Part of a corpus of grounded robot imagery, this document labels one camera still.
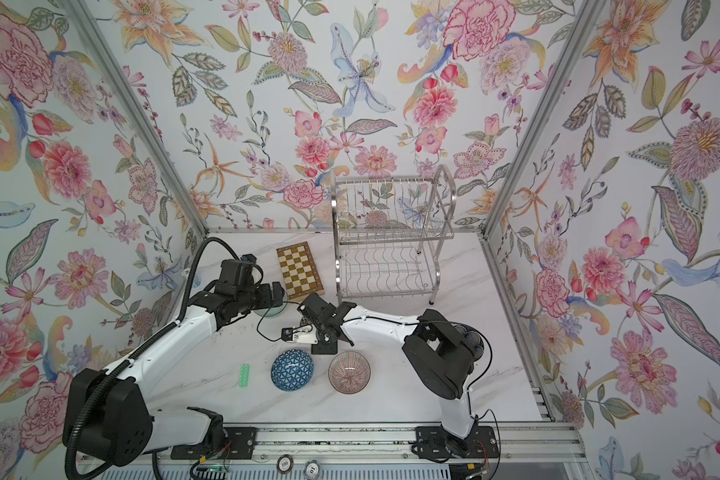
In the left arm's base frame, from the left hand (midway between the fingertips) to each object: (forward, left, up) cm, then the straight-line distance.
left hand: (275, 293), depth 87 cm
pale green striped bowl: (-1, +3, -9) cm, 10 cm away
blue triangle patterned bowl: (-18, -5, -13) cm, 23 cm away
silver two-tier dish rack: (+40, -37, -16) cm, 57 cm away
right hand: (-8, -12, -10) cm, 18 cm away
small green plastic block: (-20, +8, -13) cm, 25 cm away
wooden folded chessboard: (+15, -4, -11) cm, 19 cm away
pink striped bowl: (-19, -21, -12) cm, 31 cm away
